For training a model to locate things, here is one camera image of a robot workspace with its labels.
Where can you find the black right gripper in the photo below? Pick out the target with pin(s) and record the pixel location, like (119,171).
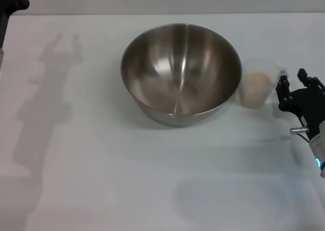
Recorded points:
(308,106)

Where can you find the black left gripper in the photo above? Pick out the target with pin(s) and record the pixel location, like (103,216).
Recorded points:
(3,25)

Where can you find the clear plastic measuring cup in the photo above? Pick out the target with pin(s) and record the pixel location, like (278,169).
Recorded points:
(256,64)

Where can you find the stainless steel mixing bowl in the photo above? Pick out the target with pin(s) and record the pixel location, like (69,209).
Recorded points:
(181,76)

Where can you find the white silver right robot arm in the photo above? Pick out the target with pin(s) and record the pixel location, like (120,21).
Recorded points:
(318,149)

